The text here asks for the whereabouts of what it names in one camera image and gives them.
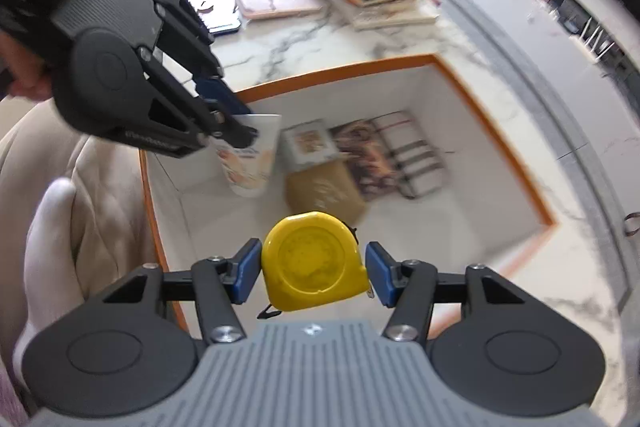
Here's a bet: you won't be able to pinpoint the plaid zip case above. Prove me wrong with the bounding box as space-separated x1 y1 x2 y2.
372 111 448 200

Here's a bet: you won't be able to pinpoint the cream upholstered chair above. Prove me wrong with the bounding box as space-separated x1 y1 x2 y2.
0 99 173 388

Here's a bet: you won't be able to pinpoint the white cosmetic tube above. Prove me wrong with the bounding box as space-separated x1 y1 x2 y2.
210 113 282 198

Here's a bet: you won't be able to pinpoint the orange cardboard box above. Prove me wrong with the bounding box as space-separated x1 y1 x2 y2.
139 54 558 343

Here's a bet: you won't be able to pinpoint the person's left hand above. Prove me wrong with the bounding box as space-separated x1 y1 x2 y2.
0 31 55 98

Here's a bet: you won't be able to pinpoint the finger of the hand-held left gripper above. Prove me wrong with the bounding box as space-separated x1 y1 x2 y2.
154 0 254 118
117 47 260 158

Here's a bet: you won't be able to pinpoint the yellow tape measure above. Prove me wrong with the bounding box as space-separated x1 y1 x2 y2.
257 211 375 320

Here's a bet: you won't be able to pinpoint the dark-edged tablet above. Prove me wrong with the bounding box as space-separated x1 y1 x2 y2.
182 0 244 36

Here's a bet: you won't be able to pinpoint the illustrated card pack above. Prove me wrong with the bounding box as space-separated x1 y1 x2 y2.
330 119 406 202

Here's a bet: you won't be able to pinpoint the pale books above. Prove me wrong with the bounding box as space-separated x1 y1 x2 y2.
312 0 442 32

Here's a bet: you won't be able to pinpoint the clear plastic box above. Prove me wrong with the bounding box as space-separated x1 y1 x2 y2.
281 119 341 172

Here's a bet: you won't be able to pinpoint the white router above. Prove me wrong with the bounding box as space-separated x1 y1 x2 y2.
580 18 617 58

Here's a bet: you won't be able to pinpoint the gold cardboard box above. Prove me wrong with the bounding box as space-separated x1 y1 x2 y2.
285 159 368 228

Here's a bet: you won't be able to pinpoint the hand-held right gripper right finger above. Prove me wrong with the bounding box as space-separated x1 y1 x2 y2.
365 241 528 342

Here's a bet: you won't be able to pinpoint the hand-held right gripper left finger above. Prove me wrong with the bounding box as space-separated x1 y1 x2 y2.
102 238 263 344

